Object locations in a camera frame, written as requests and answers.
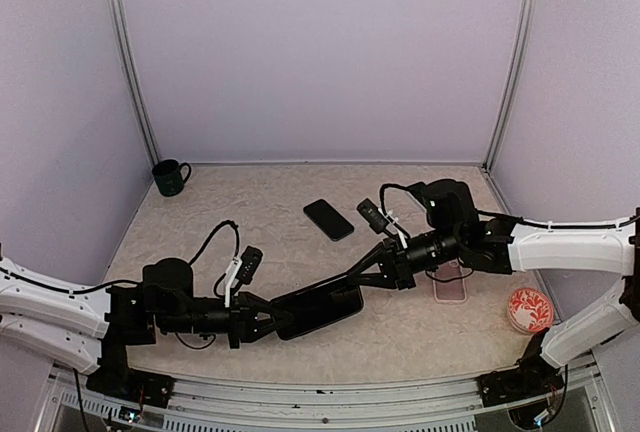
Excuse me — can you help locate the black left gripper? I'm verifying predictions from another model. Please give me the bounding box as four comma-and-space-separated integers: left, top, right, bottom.
157, 287, 293, 348

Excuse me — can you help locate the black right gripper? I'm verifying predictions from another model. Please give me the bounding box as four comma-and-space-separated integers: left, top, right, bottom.
346, 226, 464, 290

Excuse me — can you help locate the small black phone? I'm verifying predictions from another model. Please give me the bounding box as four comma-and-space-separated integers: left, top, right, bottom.
303, 199, 355, 242

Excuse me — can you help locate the pink clear phone case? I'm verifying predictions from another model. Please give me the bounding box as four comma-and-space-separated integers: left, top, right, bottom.
432, 261, 468, 304

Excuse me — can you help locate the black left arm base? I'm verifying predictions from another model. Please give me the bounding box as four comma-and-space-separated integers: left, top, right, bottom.
86, 338, 175, 409

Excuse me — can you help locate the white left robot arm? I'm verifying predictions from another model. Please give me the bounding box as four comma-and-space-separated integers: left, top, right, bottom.
1, 247, 293, 397

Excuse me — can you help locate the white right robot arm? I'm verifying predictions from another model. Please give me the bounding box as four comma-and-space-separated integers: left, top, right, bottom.
301, 179, 639, 396

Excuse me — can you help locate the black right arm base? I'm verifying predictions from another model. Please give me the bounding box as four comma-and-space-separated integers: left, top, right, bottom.
476, 328, 565, 407

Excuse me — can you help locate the red patterned white dish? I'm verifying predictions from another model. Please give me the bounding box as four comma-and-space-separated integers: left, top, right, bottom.
507, 287, 555, 334

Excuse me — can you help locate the dark green mug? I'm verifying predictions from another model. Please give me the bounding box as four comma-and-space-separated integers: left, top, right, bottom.
152, 159, 192, 197

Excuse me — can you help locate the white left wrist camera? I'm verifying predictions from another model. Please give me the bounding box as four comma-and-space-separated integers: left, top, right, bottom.
224, 246, 263, 308

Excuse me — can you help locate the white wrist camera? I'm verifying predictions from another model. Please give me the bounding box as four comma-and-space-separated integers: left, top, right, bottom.
356, 198, 409, 249
224, 246, 263, 308

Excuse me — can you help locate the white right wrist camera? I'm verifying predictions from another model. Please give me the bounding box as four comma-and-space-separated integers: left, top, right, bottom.
356, 198, 409, 249

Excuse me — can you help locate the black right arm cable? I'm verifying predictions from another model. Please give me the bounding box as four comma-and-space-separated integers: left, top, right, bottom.
378, 183, 640, 231

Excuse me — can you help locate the aluminium front rail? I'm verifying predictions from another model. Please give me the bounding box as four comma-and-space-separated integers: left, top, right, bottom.
34, 346, 616, 432

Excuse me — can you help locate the right aluminium corner post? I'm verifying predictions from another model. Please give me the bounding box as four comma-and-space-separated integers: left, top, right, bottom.
482, 0, 536, 175

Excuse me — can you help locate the aluminium corner post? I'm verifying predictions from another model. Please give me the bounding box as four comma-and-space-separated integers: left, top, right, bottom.
107, 0, 161, 165
482, 0, 536, 175

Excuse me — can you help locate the left aluminium corner post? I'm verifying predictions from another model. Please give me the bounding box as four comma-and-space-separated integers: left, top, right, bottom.
107, 0, 161, 165

